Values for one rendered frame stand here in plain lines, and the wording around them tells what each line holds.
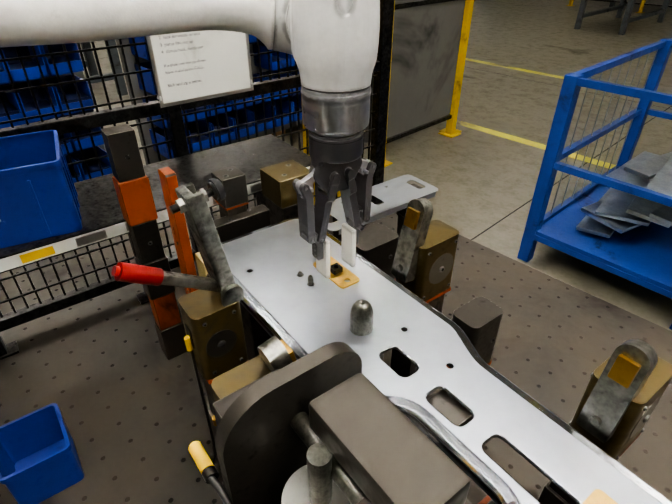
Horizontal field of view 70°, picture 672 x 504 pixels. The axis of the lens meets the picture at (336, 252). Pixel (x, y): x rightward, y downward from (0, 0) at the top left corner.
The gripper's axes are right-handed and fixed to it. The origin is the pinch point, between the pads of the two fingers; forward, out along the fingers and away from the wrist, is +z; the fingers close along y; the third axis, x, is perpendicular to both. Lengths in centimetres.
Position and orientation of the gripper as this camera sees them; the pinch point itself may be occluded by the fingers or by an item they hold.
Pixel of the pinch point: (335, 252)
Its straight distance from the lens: 75.7
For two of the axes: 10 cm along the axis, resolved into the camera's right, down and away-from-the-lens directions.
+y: -8.0, 3.4, -5.0
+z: 0.0, 8.3, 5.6
